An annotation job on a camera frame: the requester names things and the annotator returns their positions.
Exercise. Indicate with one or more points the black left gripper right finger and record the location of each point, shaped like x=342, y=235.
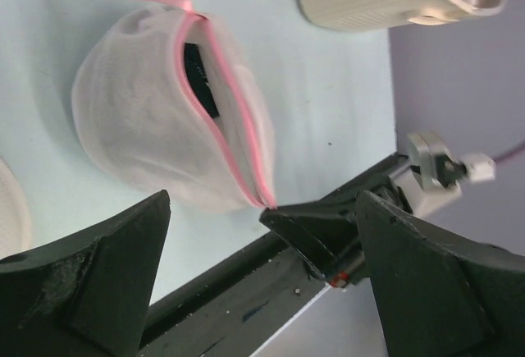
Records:
x=440, y=294

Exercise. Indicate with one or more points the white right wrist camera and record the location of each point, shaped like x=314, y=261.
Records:
x=433, y=177

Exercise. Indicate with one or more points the black bra inside bag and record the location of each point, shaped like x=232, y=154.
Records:
x=198, y=79

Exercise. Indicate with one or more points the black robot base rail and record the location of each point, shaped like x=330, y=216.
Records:
x=234, y=307

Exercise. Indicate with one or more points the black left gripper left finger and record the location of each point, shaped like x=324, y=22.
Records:
x=86, y=294

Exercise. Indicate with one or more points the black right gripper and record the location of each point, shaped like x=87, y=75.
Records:
x=338, y=236

